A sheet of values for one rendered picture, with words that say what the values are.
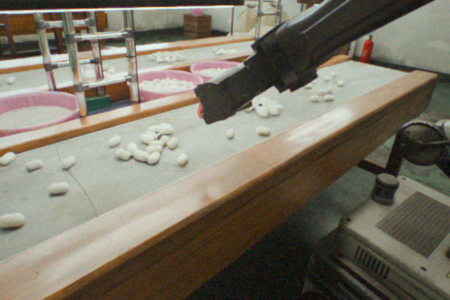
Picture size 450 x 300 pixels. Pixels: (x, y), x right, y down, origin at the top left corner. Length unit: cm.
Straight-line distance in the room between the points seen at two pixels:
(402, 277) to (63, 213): 82
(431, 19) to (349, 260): 449
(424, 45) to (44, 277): 516
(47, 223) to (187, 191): 23
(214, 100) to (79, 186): 33
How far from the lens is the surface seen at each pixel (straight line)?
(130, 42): 87
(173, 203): 52
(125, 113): 86
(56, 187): 62
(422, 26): 527
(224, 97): 39
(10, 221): 58
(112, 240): 48
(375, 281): 104
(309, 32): 34
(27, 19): 338
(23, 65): 145
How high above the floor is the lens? 110
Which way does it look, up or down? 26 degrees down
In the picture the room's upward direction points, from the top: 3 degrees clockwise
